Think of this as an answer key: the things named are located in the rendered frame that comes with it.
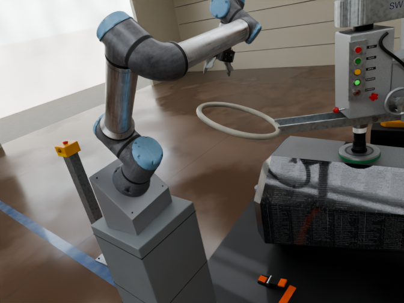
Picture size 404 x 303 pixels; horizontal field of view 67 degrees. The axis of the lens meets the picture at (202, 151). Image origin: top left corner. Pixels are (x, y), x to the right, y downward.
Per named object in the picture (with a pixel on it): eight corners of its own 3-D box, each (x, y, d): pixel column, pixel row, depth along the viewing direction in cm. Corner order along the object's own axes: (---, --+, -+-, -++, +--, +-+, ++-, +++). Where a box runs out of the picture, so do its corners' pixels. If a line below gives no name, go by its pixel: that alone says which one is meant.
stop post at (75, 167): (112, 245, 277) (68, 136, 232) (127, 250, 266) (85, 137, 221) (95, 260, 263) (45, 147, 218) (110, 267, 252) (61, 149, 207)
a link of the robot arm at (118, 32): (115, 162, 146) (125, 52, 81) (91, 137, 148) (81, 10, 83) (139, 143, 153) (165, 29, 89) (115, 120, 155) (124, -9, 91)
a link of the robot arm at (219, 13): (237, 6, 122) (246, 8, 132) (216, -12, 123) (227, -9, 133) (223, 26, 127) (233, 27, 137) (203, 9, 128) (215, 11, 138)
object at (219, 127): (273, 116, 196) (274, 112, 195) (288, 148, 152) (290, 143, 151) (198, 100, 194) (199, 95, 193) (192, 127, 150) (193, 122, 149)
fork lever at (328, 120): (395, 109, 175) (397, 101, 173) (415, 121, 157) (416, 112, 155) (273, 124, 183) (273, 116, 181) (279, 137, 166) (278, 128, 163)
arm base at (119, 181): (123, 202, 145) (129, 192, 138) (105, 170, 151) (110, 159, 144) (155, 190, 158) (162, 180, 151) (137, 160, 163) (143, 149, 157)
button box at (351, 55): (362, 97, 153) (364, 38, 142) (365, 98, 151) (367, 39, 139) (345, 100, 154) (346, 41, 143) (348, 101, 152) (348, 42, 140)
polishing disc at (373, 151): (352, 141, 190) (353, 139, 189) (388, 149, 173) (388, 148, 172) (330, 154, 181) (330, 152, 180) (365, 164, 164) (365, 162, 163)
